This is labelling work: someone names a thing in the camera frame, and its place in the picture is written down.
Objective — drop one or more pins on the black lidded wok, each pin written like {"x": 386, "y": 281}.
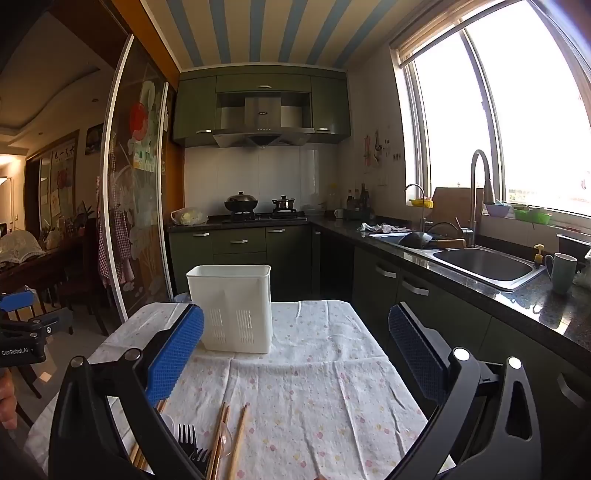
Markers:
{"x": 241, "y": 202}

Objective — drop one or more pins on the printed sliding glass door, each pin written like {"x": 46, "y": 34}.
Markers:
{"x": 138, "y": 207}

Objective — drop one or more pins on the black plastic fork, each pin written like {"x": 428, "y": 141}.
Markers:
{"x": 187, "y": 441}
{"x": 201, "y": 461}

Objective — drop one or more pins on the black tray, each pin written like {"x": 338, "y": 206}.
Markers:
{"x": 572, "y": 247}

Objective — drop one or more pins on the yellow plastic bowl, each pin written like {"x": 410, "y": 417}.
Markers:
{"x": 421, "y": 202}

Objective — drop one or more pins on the dark sauce bottle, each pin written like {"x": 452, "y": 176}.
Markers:
{"x": 364, "y": 198}
{"x": 350, "y": 201}

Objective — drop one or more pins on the wall hanging decoration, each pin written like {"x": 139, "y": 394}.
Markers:
{"x": 373, "y": 150}

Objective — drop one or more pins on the stainless steel sink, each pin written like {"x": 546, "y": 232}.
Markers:
{"x": 485, "y": 268}

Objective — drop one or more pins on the green plastic basket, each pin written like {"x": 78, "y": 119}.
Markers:
{"x": 532, "y": 216}

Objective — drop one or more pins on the green wall cabinets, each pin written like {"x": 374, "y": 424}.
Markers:
{"x": 194, "y": 106}

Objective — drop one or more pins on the red checkered apron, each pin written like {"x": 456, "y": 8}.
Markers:
{"x": 121, "y": 240}

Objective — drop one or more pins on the pale ceramic mug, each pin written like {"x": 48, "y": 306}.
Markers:
{"x": 563, "y": 274}

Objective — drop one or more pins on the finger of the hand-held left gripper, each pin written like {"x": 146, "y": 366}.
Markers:
{"x": 16, "y": 302}

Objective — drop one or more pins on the steel range hood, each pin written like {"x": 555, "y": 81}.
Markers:
{"x": 263, "y": 115}

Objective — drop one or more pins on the white plastic bag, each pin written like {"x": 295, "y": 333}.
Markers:
{"x": 189, "y": 217}

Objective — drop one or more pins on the tall steel faucet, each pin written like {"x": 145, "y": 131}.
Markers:
{"x": 475, "y": 194}

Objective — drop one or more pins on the clear plastic spoon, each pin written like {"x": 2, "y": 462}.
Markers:
{"x": 226, "y": 438}
{"x": 167, "y": 424}

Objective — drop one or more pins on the white plastic utensil holder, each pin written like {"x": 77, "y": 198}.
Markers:
{"x": 231, "y": 295}

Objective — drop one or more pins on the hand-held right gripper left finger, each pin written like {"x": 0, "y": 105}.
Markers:
{"x": 178, "y": 350}

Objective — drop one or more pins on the kitchen window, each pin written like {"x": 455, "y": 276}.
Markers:
{"x": 531, "y": 115}

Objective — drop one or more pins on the small steel pot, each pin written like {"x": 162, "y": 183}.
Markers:
{"x": 283, "y": 204}

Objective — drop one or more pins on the white lace food cover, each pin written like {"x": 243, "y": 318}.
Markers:
{"x": 18, "y": 247}

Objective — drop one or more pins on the black gas stove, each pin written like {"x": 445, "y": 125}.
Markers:
{"x": 263, "y": 216}

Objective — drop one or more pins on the wall poster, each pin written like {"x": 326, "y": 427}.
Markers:
{"x": 63, "y": 175}

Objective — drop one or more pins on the black granite countertop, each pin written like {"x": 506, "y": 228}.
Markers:
{"x": 531, "y": 304}

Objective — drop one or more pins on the small yellow brush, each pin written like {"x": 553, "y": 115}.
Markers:
{"x": 538, "y": 254}

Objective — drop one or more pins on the clear plastic container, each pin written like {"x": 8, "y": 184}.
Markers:
{"x": 314, "y": 210}

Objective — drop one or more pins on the brown wooden chopstick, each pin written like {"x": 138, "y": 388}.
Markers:
{"x": 238, "y": 443}
{"x": 221, "y": 445}
{"x": 216, "y": 443}
{"x": 152, "y": 438}
{"x": 147, "y": 436}

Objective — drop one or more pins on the wooden cutting board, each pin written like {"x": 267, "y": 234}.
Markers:
{"x": 452, "y": 207}

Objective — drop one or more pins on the dark wooden dining table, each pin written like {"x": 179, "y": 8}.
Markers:
{"x": 51, "y": 263}

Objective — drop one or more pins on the dark wooden chair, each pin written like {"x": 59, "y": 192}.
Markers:
{"x": 85, "y": 295}

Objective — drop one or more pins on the floral white tablecloth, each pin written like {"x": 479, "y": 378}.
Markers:
{"x": 300, "y": 392}

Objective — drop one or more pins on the small steel faucet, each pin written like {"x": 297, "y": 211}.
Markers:
{"x": 422, "y": 207}

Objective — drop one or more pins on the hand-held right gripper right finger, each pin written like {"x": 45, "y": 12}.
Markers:
{"x": 415, "y": 355}

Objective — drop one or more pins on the crumpled dish rag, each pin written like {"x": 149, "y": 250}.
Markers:
{"x": 383, "y": 227}

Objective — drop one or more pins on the person's left hand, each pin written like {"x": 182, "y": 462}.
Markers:
{"x": 7, "y": 394}

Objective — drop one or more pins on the purple plastic bowl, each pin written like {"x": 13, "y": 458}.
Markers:
{"x": 497, "y": 210}

